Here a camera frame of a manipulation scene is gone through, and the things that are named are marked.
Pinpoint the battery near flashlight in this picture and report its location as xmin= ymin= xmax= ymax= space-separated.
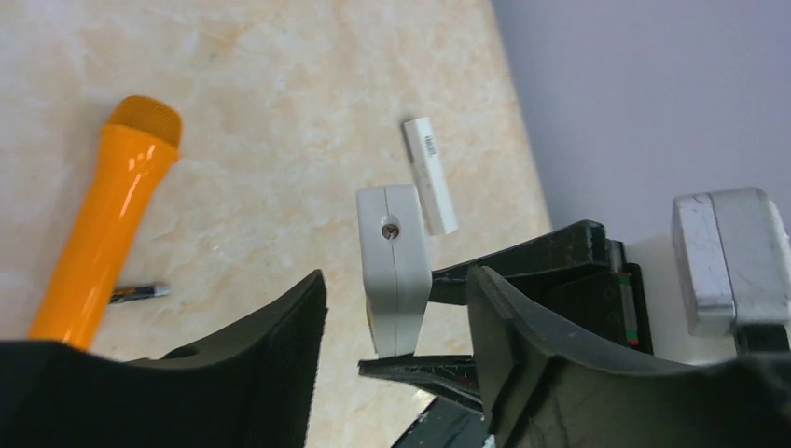
xmin=109 ymin=284 xmax=171 ymax=304

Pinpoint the small white remote control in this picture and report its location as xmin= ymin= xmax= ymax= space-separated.
xmin=356 ymin=184 xmax=432 ymax=358

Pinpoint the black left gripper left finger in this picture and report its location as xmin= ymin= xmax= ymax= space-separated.
xmin=1 ymin=271 xmax=327 ymax=447

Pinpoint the long white remote control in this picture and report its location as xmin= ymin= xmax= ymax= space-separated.
xmin=402 ymin=118 xmax=458 ymax=236

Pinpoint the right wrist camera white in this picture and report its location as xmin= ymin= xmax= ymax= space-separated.
xmin=672 ymin=188 xmax=790 ymax=337

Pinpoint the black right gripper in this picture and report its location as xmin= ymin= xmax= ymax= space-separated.
xmin=358 ymin=219 xmax=654 ymax=413

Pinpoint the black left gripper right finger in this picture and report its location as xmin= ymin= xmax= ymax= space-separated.
xmin=466 ymin=267 xmax=790 ymax=447

